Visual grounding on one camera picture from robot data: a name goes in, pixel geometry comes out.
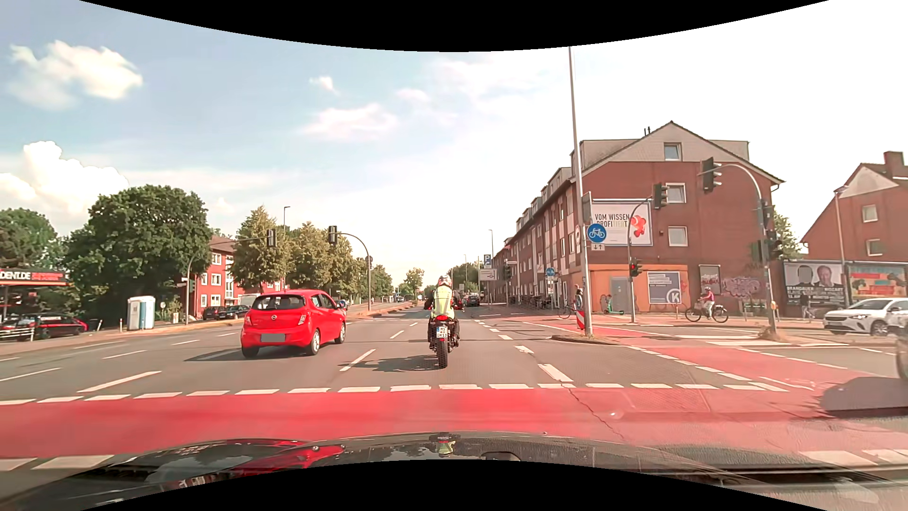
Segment person on motorcycle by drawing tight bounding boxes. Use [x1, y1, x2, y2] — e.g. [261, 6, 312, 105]
[423, 275, 462, 369]

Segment grey asphalt road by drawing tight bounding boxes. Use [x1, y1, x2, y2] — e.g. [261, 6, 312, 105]
[0, 303, 908, 498]

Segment kerbed traffic island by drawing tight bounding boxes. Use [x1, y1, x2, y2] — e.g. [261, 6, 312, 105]
[550, 332, 625, 346]

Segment red small car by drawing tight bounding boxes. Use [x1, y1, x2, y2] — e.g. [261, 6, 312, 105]
[240, 289, 348, 359]

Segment red brick corner building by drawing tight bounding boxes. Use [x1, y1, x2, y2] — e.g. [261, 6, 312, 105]
[488, 121, 786, 317]

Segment car's own bonnet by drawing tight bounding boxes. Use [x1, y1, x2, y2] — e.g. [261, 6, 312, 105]
[0, 431, 908, 511]

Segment person on bicycle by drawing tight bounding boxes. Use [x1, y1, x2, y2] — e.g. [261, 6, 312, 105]
[684, 287, 730, 325]

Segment row of trees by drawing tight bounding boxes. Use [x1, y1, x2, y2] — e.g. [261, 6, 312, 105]
[0, 185, 427, 326]

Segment portable toilet cabin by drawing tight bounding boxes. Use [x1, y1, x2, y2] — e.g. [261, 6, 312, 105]
[126, 295, 157, 332]

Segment tree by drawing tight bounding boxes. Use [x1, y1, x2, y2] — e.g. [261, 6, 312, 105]
[772, 210, 804, 261]

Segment road markings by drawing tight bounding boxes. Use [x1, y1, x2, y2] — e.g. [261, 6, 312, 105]
[0, 310, 908, 472]

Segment red brick gabled building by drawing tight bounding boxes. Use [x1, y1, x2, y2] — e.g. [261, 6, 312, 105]
[800, 150, 908, 265]

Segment dark red parked car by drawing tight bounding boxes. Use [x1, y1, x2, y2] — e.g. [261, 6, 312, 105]
[0, 314, 89, 341]

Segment white car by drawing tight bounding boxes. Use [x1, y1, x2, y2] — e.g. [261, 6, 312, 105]
[823, 297, 908, 336]

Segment petrol station canopy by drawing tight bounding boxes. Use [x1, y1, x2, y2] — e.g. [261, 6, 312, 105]
[0, 267, 70, 320]

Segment tall grey lamp post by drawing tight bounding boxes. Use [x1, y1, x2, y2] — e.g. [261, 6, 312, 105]
[567, 47, 594, 337]

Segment traffic light with slim post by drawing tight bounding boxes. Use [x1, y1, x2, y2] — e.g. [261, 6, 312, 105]
[624, 182, 669, 325]

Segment billboard wall with posters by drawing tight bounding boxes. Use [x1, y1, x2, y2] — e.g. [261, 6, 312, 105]
[780, 259, 908, 318]

